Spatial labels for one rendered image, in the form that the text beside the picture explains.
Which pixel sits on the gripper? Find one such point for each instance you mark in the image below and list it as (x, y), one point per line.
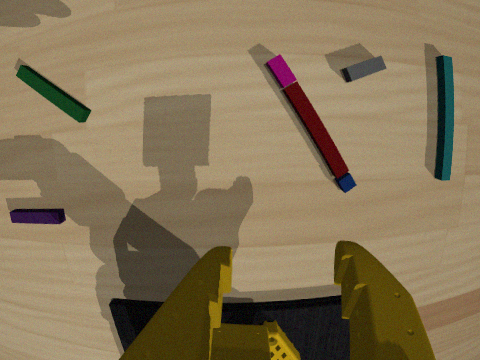
(384, 321)

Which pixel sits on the dark green rod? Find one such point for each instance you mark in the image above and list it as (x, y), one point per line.
(55, 95)

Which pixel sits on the purple rod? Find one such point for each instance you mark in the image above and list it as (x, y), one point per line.
(38, 216)

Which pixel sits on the magenta rectangular block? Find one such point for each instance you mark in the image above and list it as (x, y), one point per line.
(281, 71)

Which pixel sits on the turquoise rod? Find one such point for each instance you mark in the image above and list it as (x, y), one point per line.
(445, 117)

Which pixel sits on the dark red rod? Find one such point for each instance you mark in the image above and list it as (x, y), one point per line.
(316, 129)

